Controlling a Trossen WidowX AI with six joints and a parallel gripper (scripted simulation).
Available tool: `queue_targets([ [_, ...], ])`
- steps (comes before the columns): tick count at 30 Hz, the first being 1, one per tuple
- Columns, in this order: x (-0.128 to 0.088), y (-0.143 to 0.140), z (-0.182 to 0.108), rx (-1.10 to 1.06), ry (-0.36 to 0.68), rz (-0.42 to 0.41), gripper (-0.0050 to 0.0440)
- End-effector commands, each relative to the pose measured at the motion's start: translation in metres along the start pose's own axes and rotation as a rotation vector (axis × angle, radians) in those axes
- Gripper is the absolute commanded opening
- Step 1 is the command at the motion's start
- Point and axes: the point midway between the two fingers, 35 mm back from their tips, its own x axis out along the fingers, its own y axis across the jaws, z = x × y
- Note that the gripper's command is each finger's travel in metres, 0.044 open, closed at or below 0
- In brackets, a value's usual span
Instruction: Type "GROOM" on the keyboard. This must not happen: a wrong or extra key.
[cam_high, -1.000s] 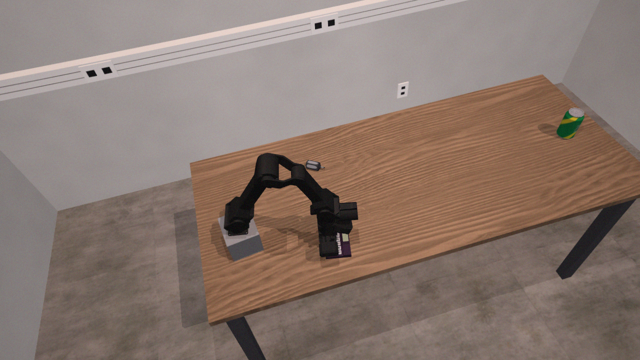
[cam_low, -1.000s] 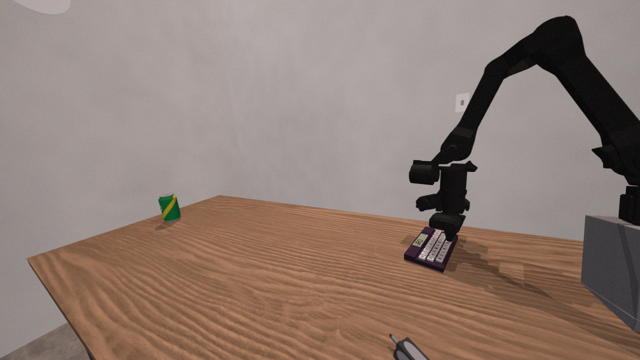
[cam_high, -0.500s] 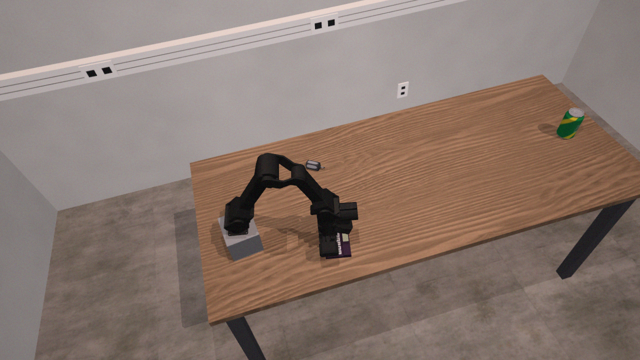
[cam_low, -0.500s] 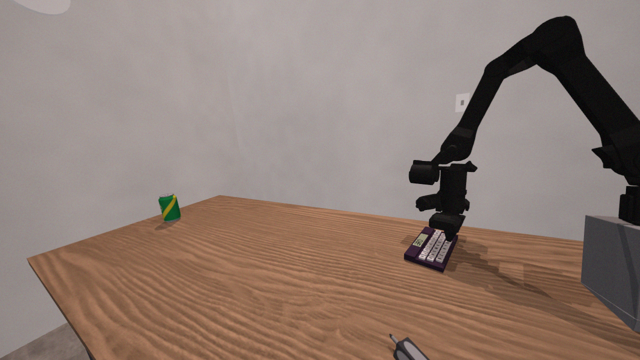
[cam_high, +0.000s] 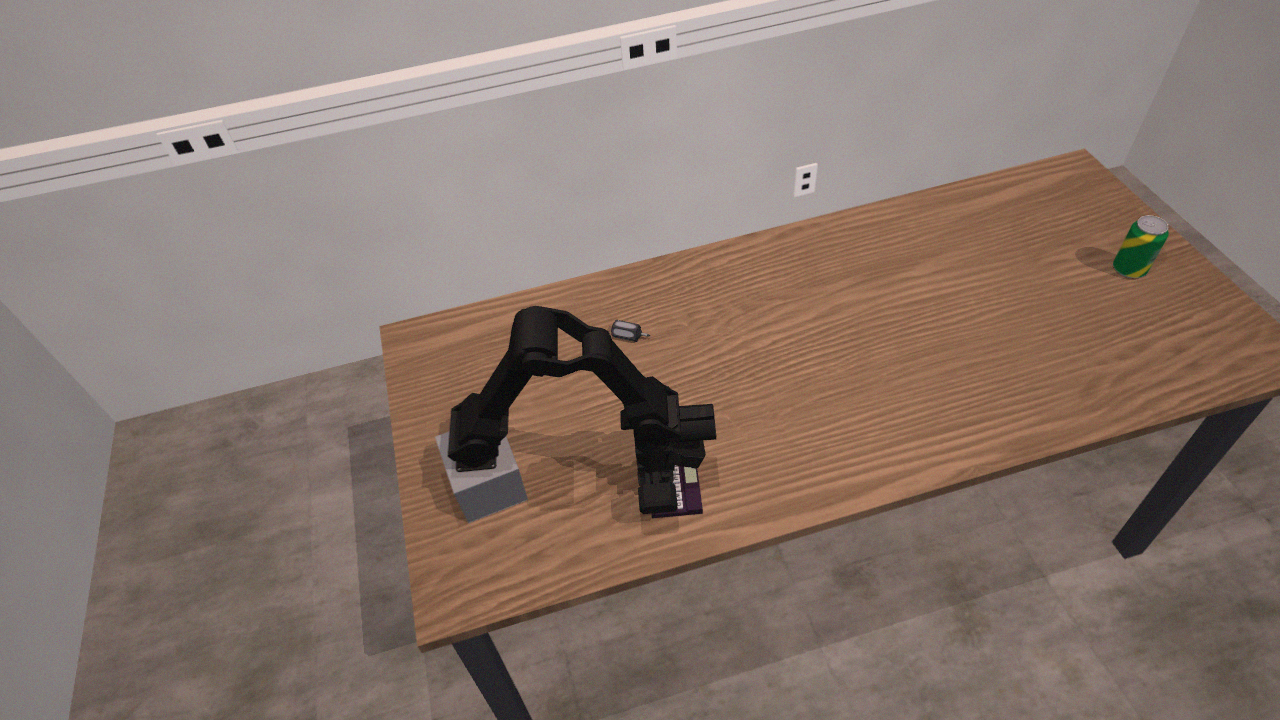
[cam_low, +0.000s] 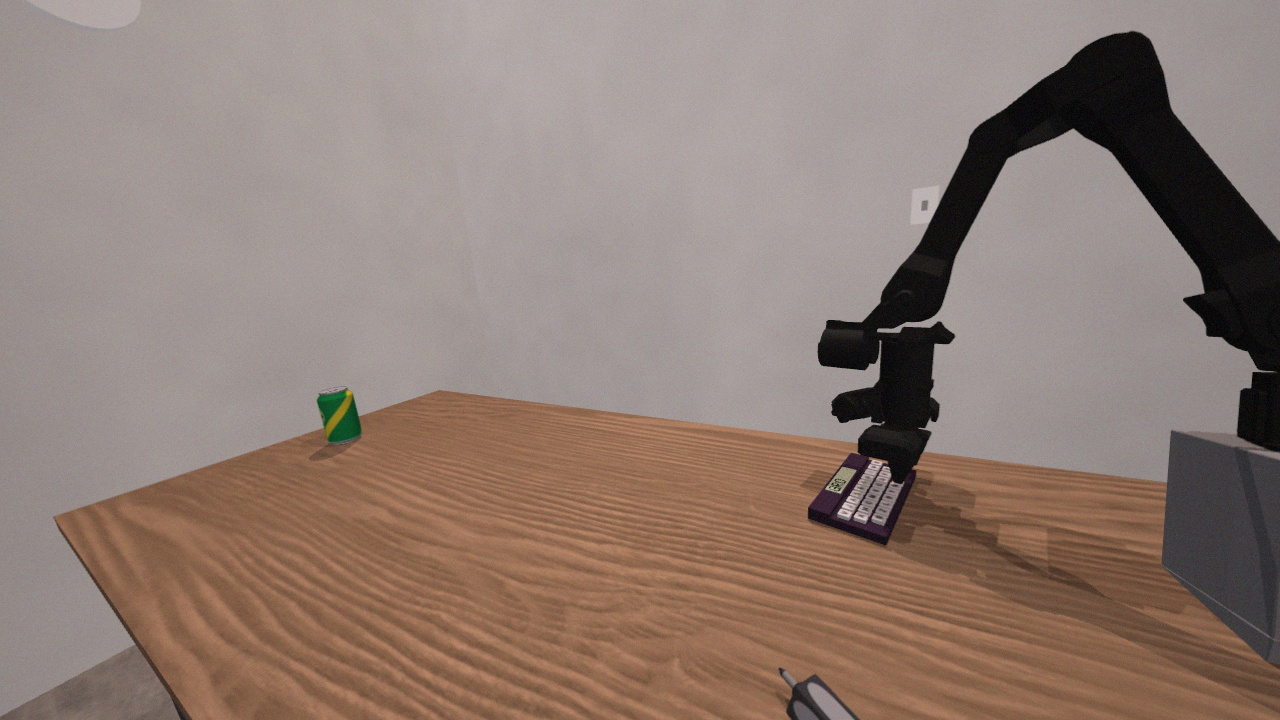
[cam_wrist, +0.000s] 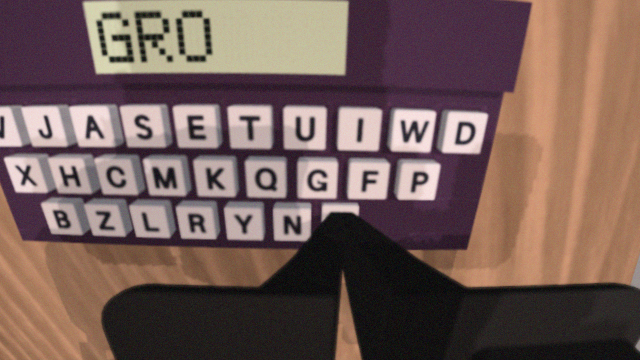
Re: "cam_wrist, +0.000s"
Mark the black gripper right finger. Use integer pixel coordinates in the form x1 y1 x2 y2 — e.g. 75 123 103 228
342 212 640 360

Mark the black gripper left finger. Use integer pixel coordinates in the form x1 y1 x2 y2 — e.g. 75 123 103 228
101 212 345 360

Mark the purple keyboard case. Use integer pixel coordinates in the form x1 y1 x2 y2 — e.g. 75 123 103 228
0 0 533 250

